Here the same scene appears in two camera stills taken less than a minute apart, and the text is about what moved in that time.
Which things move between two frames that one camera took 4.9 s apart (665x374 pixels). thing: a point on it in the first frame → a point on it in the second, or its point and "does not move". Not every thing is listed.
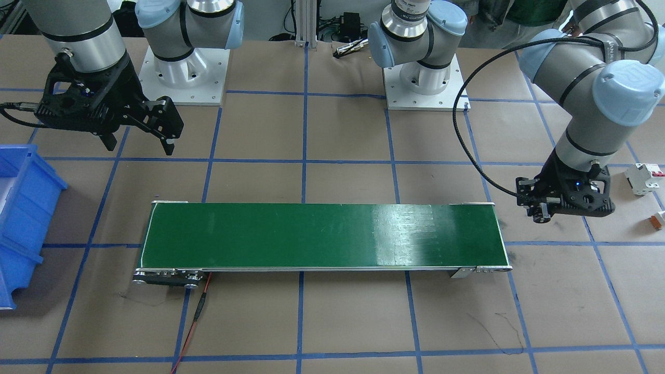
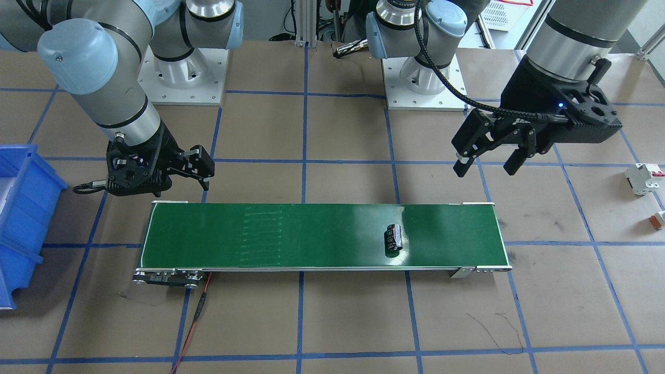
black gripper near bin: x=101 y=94 → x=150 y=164
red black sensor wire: x=198 y=313 does not move
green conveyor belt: x=185 y=243 does not move
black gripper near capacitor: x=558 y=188 → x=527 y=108
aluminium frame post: x=306 y=15 does not move
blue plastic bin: x=30 y=189 does not move
